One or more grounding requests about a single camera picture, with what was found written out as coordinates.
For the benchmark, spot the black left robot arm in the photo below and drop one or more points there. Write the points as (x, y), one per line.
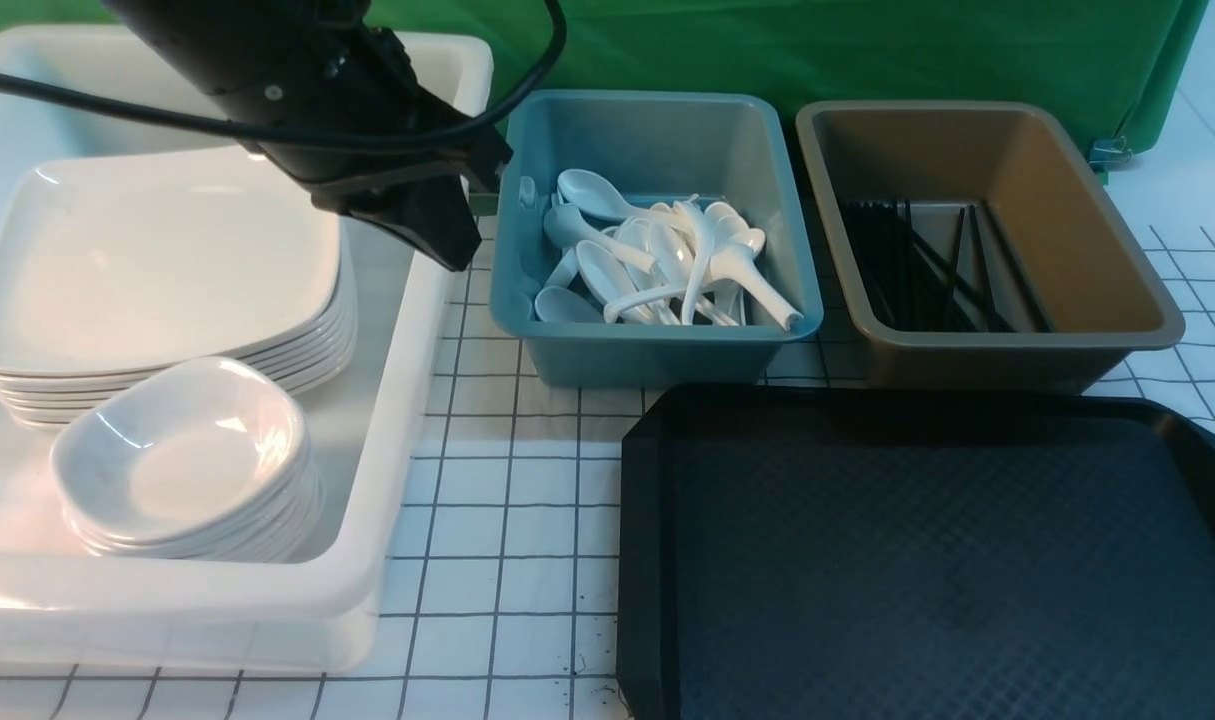
(212, 43)

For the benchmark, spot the stack of white small bowls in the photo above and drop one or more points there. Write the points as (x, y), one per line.
(208, 460)

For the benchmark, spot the brown plastic chopstick bin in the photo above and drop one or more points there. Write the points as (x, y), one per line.
(1104, 299)

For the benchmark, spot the stack of white square plates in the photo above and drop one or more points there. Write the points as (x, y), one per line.
(321, 352)

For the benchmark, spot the black plastic serving tray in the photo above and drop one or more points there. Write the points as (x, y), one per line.
(790, 553)

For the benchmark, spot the large white square plate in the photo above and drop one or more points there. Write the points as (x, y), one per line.
(112, 265)

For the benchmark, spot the pile of white spoons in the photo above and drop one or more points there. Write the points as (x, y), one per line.
(706, 263)

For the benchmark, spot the metal binder clip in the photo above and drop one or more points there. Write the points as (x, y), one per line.
(1109, 154)

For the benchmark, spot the teal plastic spoon bin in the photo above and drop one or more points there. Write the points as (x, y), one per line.
(652, 146)

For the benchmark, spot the large white plastic tub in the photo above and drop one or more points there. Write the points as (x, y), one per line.
(318, 613)

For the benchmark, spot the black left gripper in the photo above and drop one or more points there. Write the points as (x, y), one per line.
(385, 154)

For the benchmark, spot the white ceramic soup spoon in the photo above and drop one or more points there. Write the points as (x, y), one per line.
(565, 228)

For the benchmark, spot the black chopsticks in bin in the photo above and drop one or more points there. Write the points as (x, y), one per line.
(914, 287)

